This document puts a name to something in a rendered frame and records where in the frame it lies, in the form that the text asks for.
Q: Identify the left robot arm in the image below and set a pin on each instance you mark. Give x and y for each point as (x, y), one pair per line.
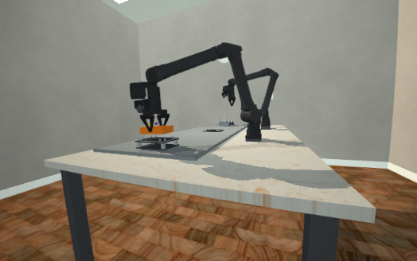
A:
(158, 73)

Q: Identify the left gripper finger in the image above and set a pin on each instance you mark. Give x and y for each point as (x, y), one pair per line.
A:
(160, 119)
(151, 118)

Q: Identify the orange tube rack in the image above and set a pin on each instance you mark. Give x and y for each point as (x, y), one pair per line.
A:
(157, 130)

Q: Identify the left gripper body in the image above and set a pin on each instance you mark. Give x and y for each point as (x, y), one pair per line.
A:
(156, 105)

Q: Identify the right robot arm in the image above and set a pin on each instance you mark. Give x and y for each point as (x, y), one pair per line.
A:
(227, 91)

